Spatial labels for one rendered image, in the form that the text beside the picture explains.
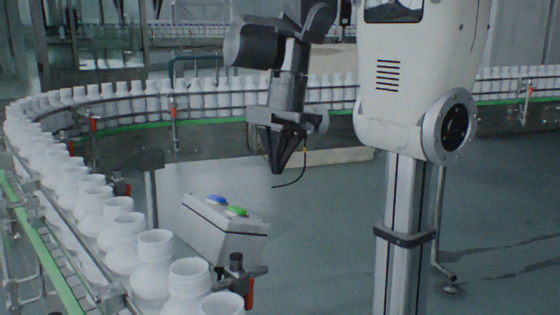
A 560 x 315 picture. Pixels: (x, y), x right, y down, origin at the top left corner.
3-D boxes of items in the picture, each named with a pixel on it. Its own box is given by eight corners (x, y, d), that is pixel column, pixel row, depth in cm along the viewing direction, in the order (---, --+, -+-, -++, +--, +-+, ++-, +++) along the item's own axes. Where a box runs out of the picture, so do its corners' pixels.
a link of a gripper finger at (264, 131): (287, 182, 66) (295, 117, 65) (250, 172, 71) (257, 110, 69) (313, 178, 72) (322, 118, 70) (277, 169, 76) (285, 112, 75)
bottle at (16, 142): (51, 183, 117) (41, 118, 112) (40, 192, 111) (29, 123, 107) (25, 184, 116) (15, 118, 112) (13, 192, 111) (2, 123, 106)
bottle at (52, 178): (87, 243, 85) (77, 155, 80) (50, 249, 83) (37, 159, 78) (86, 230, 90) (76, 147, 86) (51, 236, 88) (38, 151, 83)
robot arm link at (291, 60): (321, 34, 68) (301, 36, 73) (279, 26, 64) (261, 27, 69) (314, 82, 69) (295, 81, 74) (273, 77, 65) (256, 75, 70)
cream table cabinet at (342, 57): (349, 146, 552) (353, 43, 520) (375, 160, 495) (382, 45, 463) (259, 154, 518) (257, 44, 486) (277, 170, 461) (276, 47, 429)
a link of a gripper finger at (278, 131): (275, 179, 68) (283, 115, 66) (239, 168, 72) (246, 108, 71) (302, 176, 73) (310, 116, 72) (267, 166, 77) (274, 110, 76)
